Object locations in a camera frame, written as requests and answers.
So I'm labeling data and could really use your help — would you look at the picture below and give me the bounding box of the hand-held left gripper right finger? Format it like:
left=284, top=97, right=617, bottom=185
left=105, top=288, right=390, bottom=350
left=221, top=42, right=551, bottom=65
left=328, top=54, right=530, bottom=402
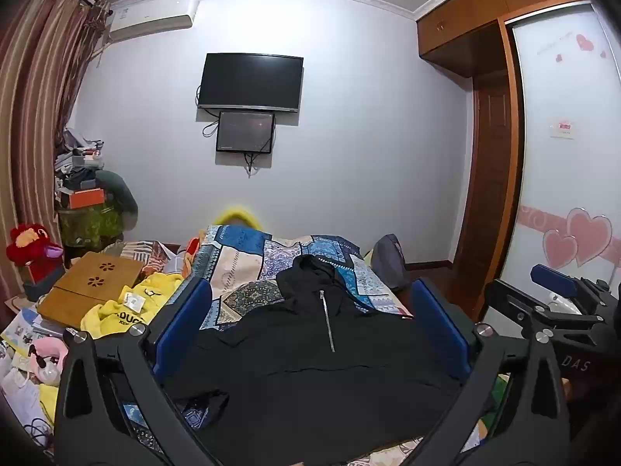
left=398, top=278, right=571, bottom=466

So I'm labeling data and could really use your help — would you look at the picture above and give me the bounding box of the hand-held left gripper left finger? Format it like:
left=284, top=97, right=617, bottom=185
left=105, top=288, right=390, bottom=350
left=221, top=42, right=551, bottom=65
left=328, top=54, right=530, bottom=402
left=53, top=276, right=229, bottom=466

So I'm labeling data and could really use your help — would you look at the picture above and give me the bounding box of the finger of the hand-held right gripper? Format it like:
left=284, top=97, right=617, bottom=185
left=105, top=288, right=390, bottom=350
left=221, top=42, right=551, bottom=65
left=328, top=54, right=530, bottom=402
left=530, top=264, right=611, bottom=302
left=484, top=279, right=605, bottom=344

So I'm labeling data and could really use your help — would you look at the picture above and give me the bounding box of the black zip hoodie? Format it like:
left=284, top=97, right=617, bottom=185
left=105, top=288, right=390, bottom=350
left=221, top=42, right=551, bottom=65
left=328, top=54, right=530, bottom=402
left=162, top=254, right=486, bottom=464

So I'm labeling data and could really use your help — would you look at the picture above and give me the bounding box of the yellow printed garment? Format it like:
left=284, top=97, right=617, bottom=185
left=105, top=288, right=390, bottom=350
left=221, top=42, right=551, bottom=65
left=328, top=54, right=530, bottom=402
left=80, top=272, right=186, bottom=341

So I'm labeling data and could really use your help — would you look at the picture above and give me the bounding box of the orange striped cloth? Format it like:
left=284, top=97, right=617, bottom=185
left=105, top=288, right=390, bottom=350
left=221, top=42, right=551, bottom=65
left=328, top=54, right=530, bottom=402
left=119, top=240, right=172, bottom=273

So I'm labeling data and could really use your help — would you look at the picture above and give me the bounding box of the blue patchwork quilt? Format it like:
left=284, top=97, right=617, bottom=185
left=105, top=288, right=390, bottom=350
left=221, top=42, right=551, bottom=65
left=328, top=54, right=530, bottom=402
left=121, top=224, right=413, bottom=466

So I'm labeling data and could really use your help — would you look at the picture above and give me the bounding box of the grey backpack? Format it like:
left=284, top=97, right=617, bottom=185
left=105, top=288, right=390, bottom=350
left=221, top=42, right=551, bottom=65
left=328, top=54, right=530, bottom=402
left=371, top=234, right=411, bottom=293

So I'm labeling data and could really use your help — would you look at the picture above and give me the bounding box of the wooden lap desk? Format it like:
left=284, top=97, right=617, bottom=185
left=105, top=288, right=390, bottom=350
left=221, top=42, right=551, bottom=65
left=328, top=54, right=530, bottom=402
left=36, top=251, right=146, bottom=327

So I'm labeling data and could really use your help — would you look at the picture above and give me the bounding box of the yellow pillow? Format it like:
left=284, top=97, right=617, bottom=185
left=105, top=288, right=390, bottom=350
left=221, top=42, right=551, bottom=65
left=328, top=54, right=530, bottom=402
left=213, top=205, right=265, bottom=230

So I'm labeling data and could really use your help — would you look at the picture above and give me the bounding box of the brown wooden door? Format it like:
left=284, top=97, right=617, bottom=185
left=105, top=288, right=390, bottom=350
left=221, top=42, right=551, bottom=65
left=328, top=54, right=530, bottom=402
left=453, top=70, right=516, bottom=269

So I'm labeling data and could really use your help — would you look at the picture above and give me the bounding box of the dark green plush cushion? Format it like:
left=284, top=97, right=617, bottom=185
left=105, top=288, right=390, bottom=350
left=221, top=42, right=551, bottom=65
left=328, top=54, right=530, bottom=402
left=94, top=169, right=139, bottom=230

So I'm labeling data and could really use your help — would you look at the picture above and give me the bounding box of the orange box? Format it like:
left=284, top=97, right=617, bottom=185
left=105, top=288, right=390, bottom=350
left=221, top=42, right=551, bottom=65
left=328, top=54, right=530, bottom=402
left=68, top=187, right=106, bottom=209

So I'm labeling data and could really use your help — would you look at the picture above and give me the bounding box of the stack of papers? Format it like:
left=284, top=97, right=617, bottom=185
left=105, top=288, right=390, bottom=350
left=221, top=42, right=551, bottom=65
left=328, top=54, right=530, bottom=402
left=0, top=307, right=65, bottom=351

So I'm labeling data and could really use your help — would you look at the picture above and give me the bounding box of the red plush toy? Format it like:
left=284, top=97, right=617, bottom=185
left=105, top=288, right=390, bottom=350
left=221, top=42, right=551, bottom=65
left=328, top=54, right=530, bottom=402
left=6, top=223, right=65, bottom=269

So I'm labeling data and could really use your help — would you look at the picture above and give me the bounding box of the white plastic bag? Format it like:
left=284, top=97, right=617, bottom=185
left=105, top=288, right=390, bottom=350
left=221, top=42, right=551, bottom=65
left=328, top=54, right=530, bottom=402
left=0, top=368, right=50, bottom=429

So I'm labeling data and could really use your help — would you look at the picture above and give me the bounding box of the pile of clutter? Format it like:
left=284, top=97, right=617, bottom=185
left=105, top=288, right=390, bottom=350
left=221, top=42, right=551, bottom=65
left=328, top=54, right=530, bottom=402
left=53, top=129, right=106, bottom=196

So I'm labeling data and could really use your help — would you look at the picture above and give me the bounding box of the small black monitor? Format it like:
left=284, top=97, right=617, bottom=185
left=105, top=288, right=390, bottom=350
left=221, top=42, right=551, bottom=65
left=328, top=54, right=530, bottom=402
left=216, top=111, right=276, bottom=155

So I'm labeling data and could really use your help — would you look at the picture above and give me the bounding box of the striped brown curtain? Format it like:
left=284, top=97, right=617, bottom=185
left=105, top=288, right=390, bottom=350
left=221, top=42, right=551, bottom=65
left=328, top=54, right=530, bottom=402
left=0, top=0, right=113, bottom=304

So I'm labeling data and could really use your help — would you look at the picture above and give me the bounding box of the wooden overhead cabinet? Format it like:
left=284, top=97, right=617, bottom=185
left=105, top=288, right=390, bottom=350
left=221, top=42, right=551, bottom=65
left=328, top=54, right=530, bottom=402
left=415, top=0, right=602, bottom=78

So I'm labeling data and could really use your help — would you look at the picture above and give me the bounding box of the white air conditioner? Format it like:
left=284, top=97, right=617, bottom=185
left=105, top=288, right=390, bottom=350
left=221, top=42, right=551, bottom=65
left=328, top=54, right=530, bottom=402
left=108, top=0, right=201, bottom=44

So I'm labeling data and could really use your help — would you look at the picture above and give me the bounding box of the black television cable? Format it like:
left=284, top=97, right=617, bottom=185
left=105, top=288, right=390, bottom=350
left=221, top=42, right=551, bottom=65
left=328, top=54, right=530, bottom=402
left=195, top=85, right=219, bottom=137

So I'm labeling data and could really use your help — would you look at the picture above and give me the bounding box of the wall-mounted black television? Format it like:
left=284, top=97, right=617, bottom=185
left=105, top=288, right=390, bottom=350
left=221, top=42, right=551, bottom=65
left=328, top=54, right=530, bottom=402
left=197, top=52, right=305, bottom=113

